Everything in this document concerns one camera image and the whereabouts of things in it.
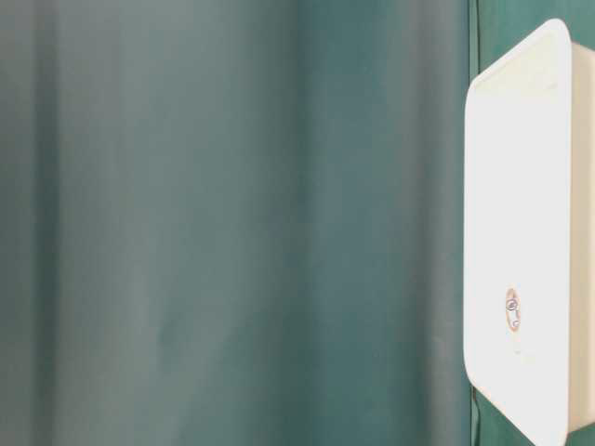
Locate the white tape roll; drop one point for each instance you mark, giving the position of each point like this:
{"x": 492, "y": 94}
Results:
{"x": 520, "y": 333}

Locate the white plastic case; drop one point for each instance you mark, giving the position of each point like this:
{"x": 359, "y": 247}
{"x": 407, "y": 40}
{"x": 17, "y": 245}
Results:
{"x": 529, "y": 225}

